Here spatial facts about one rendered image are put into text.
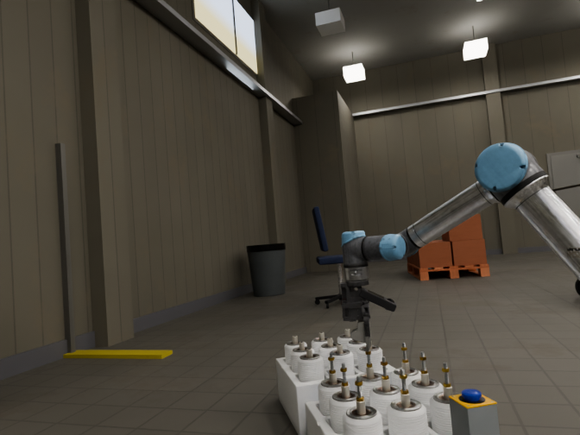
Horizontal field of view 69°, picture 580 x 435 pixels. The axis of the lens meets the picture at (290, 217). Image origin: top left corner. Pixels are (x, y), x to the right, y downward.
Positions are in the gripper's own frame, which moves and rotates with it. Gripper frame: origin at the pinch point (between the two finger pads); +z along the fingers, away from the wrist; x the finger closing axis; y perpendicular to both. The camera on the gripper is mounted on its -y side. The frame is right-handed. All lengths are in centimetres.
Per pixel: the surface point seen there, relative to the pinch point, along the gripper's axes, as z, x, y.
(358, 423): 10.0, 30.8, 3.6
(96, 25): -219, -168, 197
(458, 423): 7.8, 36.2, -18.0
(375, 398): 10.4, 14.5, -0.4
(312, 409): 16.6, 5.9, 18.5
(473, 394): 1.6, 36.5, -21.5
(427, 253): -2, -480, -80
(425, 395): 11.0, 11.4, -14.1
